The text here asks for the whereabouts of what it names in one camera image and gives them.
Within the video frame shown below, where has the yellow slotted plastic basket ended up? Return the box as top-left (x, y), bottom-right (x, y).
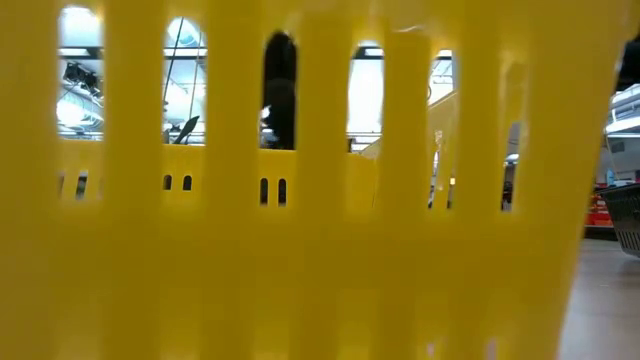
top-left (0, 0), bottom-right (640, 360)

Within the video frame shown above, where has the black slotted plastic basket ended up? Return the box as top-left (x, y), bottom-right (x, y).
top-left (597, 183), bottom-right (640, 259)

